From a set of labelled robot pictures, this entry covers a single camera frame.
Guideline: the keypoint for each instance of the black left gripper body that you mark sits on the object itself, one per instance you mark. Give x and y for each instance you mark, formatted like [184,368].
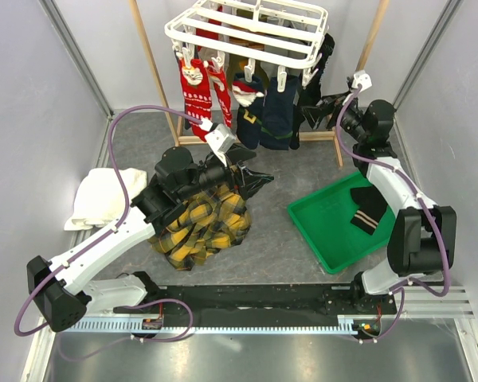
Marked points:
[213,173]

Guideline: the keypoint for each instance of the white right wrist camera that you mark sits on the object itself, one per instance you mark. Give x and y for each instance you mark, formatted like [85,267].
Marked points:
[360,79]

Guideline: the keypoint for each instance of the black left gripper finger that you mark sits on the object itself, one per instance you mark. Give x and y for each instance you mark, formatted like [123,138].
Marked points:
[250,182]
[238,153]

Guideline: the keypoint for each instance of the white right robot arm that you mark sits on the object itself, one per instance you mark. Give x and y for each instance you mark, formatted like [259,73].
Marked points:
[421,246]

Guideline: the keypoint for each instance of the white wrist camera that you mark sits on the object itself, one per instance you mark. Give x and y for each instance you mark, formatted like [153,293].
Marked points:
[219,138]
[360,79]

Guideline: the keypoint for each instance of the olive orange sock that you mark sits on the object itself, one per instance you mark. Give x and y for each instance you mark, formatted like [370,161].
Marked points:
[236,63]

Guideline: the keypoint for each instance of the green plastic tray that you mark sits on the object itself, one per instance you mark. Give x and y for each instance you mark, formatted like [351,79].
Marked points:
[324,220]

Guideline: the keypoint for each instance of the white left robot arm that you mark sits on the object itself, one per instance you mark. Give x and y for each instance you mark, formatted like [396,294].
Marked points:
[61,287]

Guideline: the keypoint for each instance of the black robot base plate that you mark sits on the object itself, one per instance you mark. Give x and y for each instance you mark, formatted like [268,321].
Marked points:
[279,304]

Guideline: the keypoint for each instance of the red candy cane sock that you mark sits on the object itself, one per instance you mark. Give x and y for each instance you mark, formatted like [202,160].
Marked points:
[221,89]

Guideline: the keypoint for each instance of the light blue cable duct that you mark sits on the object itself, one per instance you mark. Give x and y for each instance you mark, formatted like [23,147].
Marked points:
[146,326]

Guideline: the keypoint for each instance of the yellow black plaid cloth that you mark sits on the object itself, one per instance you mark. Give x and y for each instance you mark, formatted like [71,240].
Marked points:
[213,220]

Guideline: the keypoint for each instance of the white plastic clip hanger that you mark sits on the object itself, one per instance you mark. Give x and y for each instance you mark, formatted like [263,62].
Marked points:
[287,34]

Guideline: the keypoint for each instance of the navy santa sock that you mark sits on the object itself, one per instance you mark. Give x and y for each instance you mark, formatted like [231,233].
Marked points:
[250,97]

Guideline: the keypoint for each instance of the white folded towel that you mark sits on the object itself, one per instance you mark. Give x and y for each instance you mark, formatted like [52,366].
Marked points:
[99,200]

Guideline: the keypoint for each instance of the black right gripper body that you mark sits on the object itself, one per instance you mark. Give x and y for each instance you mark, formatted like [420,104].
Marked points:
[350,120]

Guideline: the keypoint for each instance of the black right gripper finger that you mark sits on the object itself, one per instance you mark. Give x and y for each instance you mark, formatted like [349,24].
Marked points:
[314,115]
[340,98]

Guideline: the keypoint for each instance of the red cat face sock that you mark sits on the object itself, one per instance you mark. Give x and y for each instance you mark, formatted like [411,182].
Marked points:
[195,89]

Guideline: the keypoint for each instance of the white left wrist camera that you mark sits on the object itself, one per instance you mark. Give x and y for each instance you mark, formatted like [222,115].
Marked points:
[219,138]

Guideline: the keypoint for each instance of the navy green stripe sock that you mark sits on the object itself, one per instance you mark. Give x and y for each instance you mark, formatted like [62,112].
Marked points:
[277,117]

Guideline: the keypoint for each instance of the black beige stripe sock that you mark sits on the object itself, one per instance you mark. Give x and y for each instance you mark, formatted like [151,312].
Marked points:
[371,208]
[310,95]

